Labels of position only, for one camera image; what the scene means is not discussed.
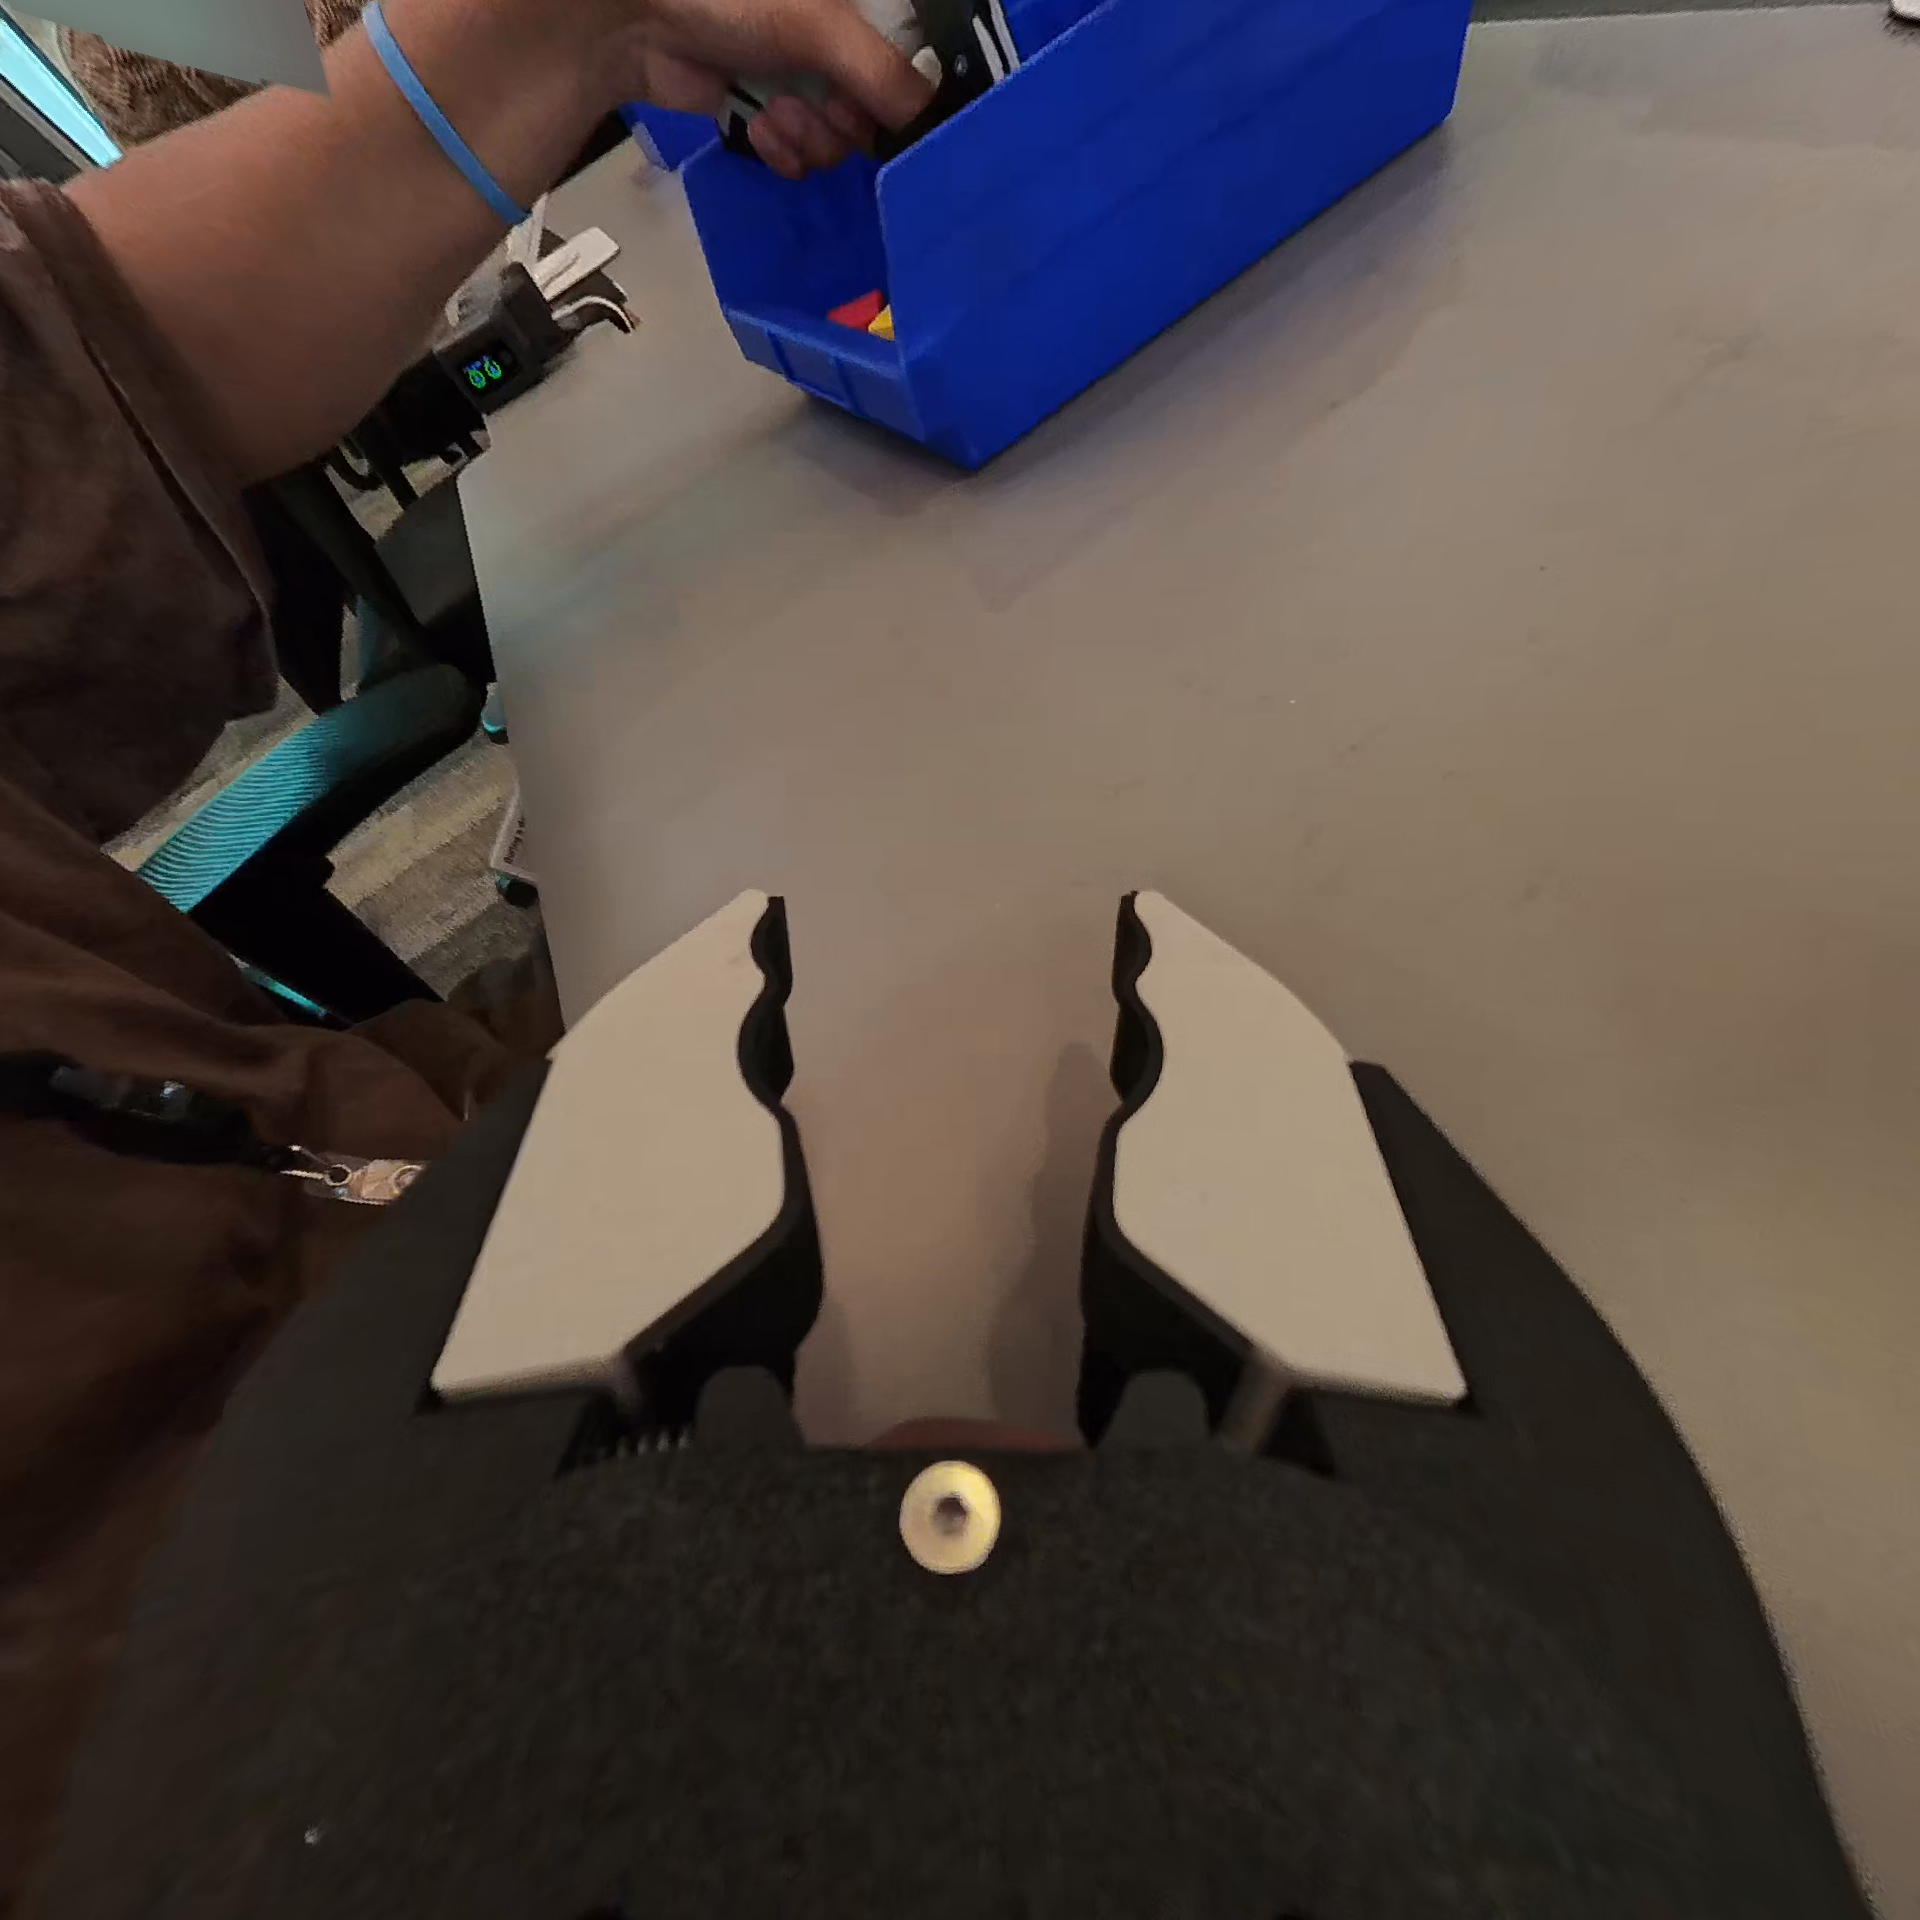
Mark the blue plastic bin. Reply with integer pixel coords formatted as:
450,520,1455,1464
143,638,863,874
623,0,1474,472

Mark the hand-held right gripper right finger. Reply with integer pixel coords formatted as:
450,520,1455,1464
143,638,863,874
1075,891,1472,1438

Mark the desk height controller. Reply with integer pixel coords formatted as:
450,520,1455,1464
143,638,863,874
330,226,640,495

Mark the blue wristband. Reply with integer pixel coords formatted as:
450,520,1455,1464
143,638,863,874
360,0,535,236

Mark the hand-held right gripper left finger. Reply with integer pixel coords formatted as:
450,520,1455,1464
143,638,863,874
431,891,824,1438

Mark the black office chair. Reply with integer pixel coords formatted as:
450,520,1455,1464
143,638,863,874
120,479,506,1020

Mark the person's brown clothing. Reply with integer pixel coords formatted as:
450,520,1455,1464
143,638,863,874
0,176,556,1920

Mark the grey desk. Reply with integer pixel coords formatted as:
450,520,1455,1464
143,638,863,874
450,0,1920,1920

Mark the person's left hand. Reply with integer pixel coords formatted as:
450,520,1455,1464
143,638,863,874
615,0,947,176

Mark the person's left forearm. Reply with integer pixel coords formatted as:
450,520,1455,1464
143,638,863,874
60,0,647,488

